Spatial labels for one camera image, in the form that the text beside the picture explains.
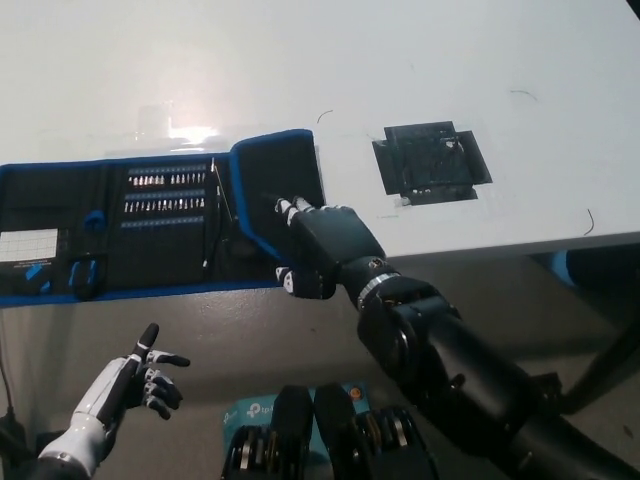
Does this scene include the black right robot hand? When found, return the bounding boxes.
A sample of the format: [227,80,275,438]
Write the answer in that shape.
[273,195,389,301]

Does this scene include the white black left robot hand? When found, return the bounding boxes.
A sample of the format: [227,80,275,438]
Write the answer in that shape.
[73,323,192,427]

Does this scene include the black blue-trimmed toolkit roll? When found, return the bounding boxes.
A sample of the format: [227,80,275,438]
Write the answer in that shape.
[0,128,327,310]

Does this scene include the black desk leg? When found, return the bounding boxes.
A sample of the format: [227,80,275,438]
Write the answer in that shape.
[563,319,640,416]

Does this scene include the black power adapter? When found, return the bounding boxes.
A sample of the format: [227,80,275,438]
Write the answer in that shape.
[0,412,30,451]

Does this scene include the large black tape patch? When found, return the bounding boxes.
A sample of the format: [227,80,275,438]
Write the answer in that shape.
[371,118,494,207]

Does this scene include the teal tp-link box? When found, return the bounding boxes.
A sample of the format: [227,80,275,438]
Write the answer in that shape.
[222,382,364,451]

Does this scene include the white label card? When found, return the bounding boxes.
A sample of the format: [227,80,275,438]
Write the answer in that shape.
[0,228,58,264]

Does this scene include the light blue chair part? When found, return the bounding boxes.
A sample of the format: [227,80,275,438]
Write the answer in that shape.
[548,251,579,287]

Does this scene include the black floor outlet plate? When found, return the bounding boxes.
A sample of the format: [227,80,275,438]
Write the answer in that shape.
[535,372,567,402]

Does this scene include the blue black strap tool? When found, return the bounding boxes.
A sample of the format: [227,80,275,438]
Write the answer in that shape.
[68,255,102,301]

